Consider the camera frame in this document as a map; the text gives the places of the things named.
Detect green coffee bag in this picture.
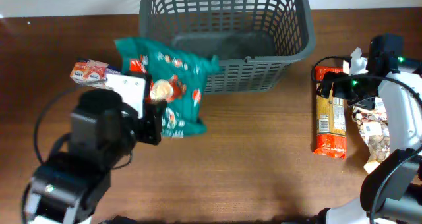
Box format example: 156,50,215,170
114,37,220,138

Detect colourful tissue multipack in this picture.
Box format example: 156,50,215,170
69,59,121,84

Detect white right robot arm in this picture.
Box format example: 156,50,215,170
312,34,421,223

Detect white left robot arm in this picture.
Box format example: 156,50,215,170
20,72,167,223

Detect red spaghetti packet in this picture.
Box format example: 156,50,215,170
313,66,347,159

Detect beige brown snack bag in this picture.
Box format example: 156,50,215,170
347,97,390,174

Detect grey plastic basket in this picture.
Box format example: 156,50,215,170
139,0,316,94

